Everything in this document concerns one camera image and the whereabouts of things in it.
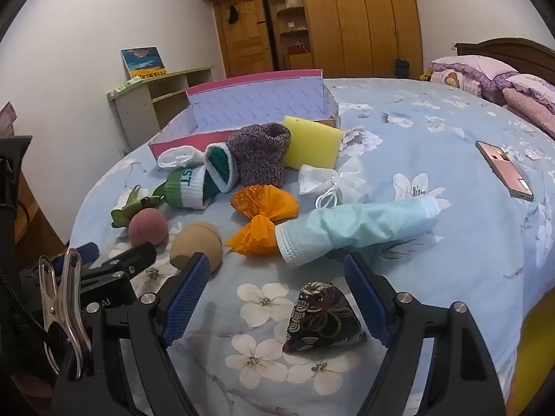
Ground wooden wardrobe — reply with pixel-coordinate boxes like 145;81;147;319
194;0;423;79

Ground white mesh drawstring bag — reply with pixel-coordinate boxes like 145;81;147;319
298;156;369;209

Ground blue and yellow painting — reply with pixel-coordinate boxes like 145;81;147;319
120;46;168;79

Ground tan foam ball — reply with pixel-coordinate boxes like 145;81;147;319
170;222;224;274

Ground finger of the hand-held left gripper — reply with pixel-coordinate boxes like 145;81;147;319
65;242;101;269
82;242;157;280

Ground white cardboard box red lid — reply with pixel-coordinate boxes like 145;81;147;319
148;69;340;163

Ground pink plush peach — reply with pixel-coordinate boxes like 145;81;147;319
129;208;169;245

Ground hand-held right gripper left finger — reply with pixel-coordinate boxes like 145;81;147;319
52;251;213;416

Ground yellow sponge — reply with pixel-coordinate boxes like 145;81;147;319
283;115;343;170

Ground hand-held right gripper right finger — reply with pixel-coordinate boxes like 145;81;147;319
344;251;509;416

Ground green and white sock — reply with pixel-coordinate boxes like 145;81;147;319
165;167;217;211

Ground black cable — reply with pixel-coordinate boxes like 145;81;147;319
0;264;61;375

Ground green and white packet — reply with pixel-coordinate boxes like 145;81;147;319
110;76;142;96

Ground fuzzy brown sock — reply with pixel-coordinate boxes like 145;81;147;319
227;122;291;187

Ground dark patterned triangular pouch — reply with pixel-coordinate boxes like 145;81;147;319
282;281;367;354

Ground green satin ribbon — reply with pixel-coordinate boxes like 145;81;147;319
110;184;168;228

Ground wooden door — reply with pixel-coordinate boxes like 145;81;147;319
215;0;275;78

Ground cartoon print frilled pillow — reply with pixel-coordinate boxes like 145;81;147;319
427;55;519;96

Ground orange mesh bag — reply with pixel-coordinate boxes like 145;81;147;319
224;184;300;255

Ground beige shelf desk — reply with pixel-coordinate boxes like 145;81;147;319
108;66;214;152

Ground pink frilled pillow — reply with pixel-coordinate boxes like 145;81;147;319
502;73;555;139

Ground blue face mask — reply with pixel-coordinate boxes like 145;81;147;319
275;196;452;267

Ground pink printed box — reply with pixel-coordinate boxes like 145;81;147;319
0;101;19;137

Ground dark wooden headboard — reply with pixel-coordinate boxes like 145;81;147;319
454;38;555;85

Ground pink smartphone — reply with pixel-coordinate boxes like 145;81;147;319
476;141;535;201

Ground white green-lined sock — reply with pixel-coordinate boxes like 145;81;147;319
157;142;237;193

